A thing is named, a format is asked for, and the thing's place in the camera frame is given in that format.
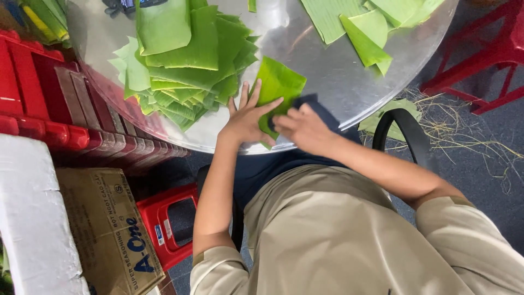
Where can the person's right hand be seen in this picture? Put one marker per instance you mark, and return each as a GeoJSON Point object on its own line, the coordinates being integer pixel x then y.
{"type": "Point", "coordinates": [305, 129]}

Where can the person's left hand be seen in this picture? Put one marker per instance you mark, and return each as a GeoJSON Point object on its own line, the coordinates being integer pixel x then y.
{"type": "Point", "coordinates": [245, 121]}

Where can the person's right fingers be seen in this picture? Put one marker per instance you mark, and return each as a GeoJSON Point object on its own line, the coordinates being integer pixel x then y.
{"type": "Point", "coordinates": [283, 123]}

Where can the dark blue cloth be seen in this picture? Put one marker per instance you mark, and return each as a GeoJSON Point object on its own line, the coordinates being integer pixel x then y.
{"type": "Point", "coordinates": [315, 110]}

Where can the banana leaf piece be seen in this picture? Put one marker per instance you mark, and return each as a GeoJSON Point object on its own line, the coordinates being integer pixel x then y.
{"type": "Point", "coordinates": [279, 84]}

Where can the round metal tray table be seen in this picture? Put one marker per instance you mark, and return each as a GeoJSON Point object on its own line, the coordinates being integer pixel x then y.
{"type": "Point", "coordinates": [311, 69]}

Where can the banana leaf scrap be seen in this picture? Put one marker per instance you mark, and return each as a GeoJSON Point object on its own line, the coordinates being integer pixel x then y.
{"type": "Point", "coordinates": [389, 119]}

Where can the pile of cut banana leaves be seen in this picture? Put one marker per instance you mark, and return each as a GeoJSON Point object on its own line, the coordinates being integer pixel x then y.
{"type": "Point", "coordinates": [192, 61]}

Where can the person's beige shirt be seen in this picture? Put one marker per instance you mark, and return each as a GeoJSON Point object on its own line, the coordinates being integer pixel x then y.
{"type": "Point", "coordinates": [348, 233]}

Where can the heap of large banana leaves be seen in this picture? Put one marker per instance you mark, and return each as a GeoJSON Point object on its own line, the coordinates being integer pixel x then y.
{"type": "Point", "coordinates": [368, 24]}

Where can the small red plastic stool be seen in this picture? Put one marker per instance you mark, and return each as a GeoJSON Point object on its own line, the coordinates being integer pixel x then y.
{"type": "Point", "coordinates": [170, 225]}

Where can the scattered dry straw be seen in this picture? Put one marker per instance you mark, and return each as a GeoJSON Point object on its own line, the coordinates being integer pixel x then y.
{"type": "Point", "coordinates": [462, 131]}

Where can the brown cardboard carton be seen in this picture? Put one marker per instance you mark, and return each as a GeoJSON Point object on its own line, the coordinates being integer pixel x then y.
{"type": "Point", "coordinates": [110, 233]}

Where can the red plastic chair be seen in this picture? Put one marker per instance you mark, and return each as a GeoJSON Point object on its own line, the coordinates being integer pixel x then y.
{"type": "Point", "coordinates": [487, 53]}

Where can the stack of red plastic stools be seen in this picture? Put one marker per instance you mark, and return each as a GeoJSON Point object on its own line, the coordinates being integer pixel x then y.
{"type": "Point", "coordinates": [45, 102]}

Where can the bundle of green and yellow leaves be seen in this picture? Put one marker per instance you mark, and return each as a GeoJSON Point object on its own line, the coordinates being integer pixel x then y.
{"type": "Point", "coordinates": [39, 20]}

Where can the white foam box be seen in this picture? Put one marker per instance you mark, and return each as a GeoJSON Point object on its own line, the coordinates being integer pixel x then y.
{"type": "Point", "coordinates": [35, 217]}

